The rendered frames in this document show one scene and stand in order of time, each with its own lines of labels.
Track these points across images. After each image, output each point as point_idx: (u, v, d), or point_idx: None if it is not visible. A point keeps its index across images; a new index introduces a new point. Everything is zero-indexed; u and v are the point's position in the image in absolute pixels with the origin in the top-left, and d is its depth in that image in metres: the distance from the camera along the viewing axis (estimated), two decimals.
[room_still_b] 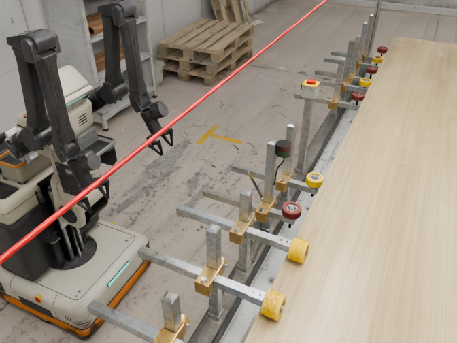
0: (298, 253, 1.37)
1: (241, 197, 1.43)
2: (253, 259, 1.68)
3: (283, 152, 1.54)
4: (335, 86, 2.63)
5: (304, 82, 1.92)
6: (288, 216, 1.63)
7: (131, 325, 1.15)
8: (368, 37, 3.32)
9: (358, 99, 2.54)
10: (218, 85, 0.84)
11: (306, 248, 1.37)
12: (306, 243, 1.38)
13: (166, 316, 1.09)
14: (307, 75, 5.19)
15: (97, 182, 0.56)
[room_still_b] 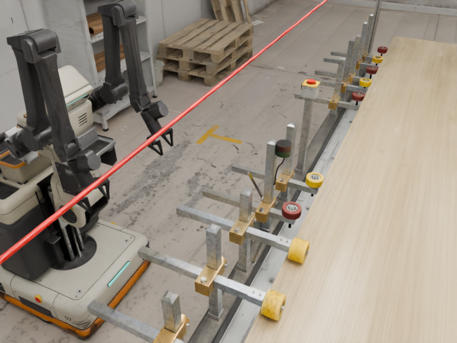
0: (298, 253, 1.37)
1: (241, 197, 1.43)
2: (253, 259, 1.68)
3: (283, 152, 1.54)
4: (335, 86, 2.63)
5: (304, 82, 1.92)
6: (288, 216, 1.63)
7: (131, 325, 1.15)
8: (368, 37, 3.32)
9: (358, 99, 2.54)
10: (218, 85, 0.84)
11: (306, 248, 1.37)
12: (306, 243, 1.38)
13: (166, 316, 1.09)
14: (307, 75, 5.19)
15: (97, 182, 0.56)
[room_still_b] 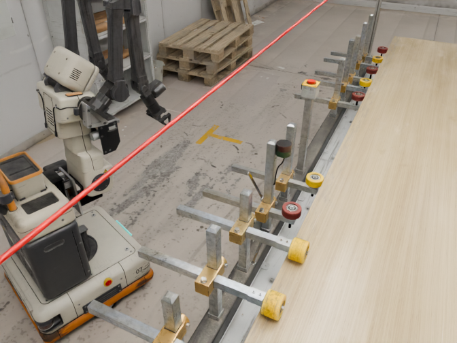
0: (298, 253, 1.37)
1: (241, 197, 1.43)
2: (253, 259, 1.68)
3: (283, 152, 1.54)
4: (335, 86, 2.63)
5: (304, 82, 1.92)
6: (288, 216, 1.63)
7: (131, 325, 1.15)
8: (368, 37, 3.32)
9: (358, 99, 2.54)
10: (218, 85, 0.84)
11: (306, 248, 1.37)
12: (306, 243, 1.38)
13: (166, 316, 1.09)
14: (307, 75, 5.19)
15: (97, 182, 0.56)
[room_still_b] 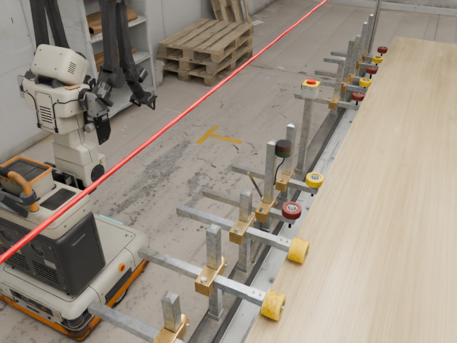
0: (298, 253, 1.37)
1: (241, 197, 1.43)
2: (253, 259, 1.68)
3: (283, 152, 1.54)
4: (335, 86, 2.63)
5: (304, 82, 1.92)
6: (288, 216, 1.63)
7: (131, 325, 1.15)
8: (368, 37, 3.32)
9: (358, 99, 2.54)
10: (218, 85, 0.84)
11: (306, 248, 1.37)
12: (306, 243, 1.38)
13: (166, 316, 1.09)
14: (307, 75, 5.19)
15: (97, 182, 0.56)
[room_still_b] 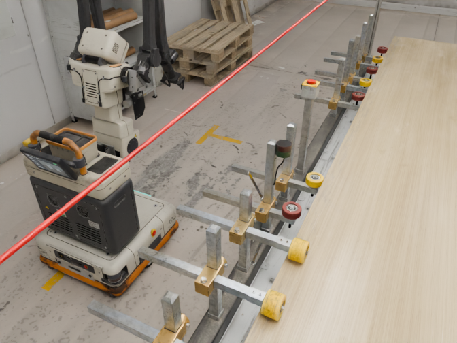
0: (298, 253, 1.37)
1: (241, 197, 1.43)
2: (253, 259, 1.68)
3: (283, 152, 1.54)
4: (335, 86, 2.63)
5: (304, 82, 1.92)
6: (288, 216, 1.63)
7: (131, 325, 1.15)
8: (368, 37, 3.32)
9: (358, 99, 2.54)
10: (218, 85, 0.84)
11: (306, 248, 1.37)
12: (306, 243, 1.38)
13: (166, 316, 1.09)
14: (307, 75, 5.19)
15: (97, 182, 0.56)
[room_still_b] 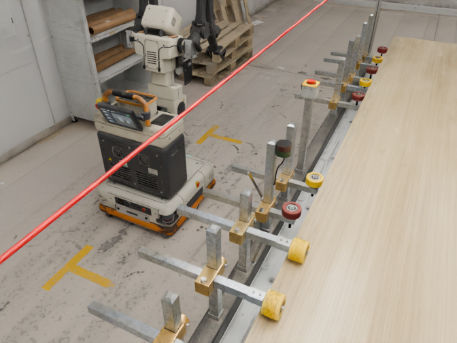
0: (298, 253, 1.37)
1: (241, 197, 1.43)
2: (253, 259, 1.68)
3: (283, 152, 1.54)
4: (335, 86, 2.63)
5: (304, 82, 1.92)
6: (288, 216, 1.63)
7: (131, 325, 1.15)
8: (368, 37, 3.32)
9: (358, 99, 2.54)
10: (218, 85, 0.84)
11: (306, 248, 1.37)
12: (306, 243, 1.38)
13: (166, 316, 1.09)
14: (307, 75, 5.19)
15: (97, 182, 0.56)
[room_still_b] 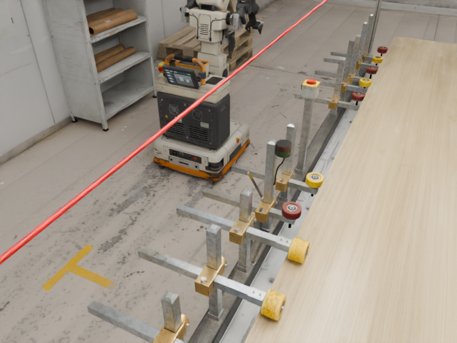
0: (298, 253, 1.37)
1: (241, 197, 1.43)
2: (253, 259, 1.68)
3: (283, 152, 1.54)
4: (335, 86, 2.63)
5: (304, 82, 1.92)
6: (288, 216, 1.63)
7: (131, 325, 1.15)
8: (368, 37, 3.32)
9: (358, 99, 2.54)
10: (218, 85, 0.84)
11: (306, 248, 1.37)
12: (306, 243, 1.38)
13: (166, 316, 1.09)
14: (307, 75, 5.19)
15: (97, 182, 0.56)
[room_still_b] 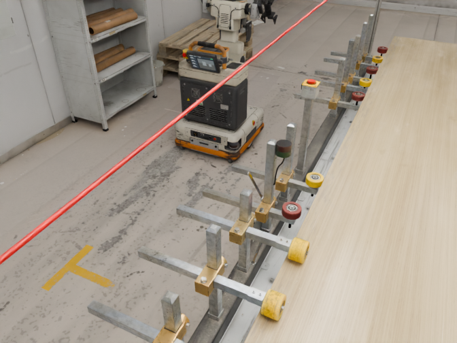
0: (298, 253, 1.37)
1: (241, 197, 1.43)
2: (253, 259, 1.68)
3: (283, 152, 1.54)
4: (335, 86, 2.63)
5: (304, 82, 1.92)
6: (288, 216, 1.63)
7: (131, 325, 1.15)
8: (368, 37, 3.32)
9: (358, 99, 2.54)
10: (218, 85, 0.84)
11: (306, 248, 1.37)
12: (306, 243, 1.38)
13: (166, 316, 1.09)
14: (307, 75, 5.19)
15: (97, 182, 0.56)
